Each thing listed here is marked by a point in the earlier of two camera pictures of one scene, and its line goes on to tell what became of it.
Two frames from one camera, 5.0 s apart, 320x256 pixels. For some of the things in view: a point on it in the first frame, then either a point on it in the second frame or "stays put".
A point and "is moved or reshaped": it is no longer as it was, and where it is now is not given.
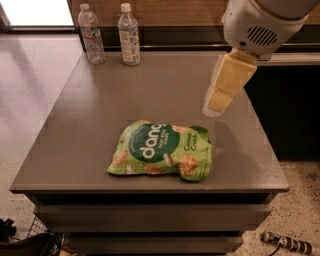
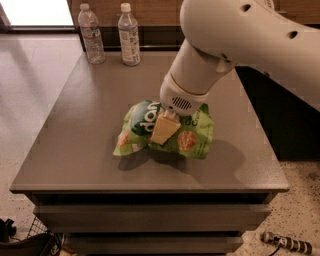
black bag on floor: x=44 y=244 stays put
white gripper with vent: x=254 y=29 to x=176 y=97
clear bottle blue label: x=129 y=36 stays put
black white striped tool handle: x=286 y=242 stays put
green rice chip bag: x=155 y=148 is moved or reshaped
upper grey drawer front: x=153 y=218 stays put
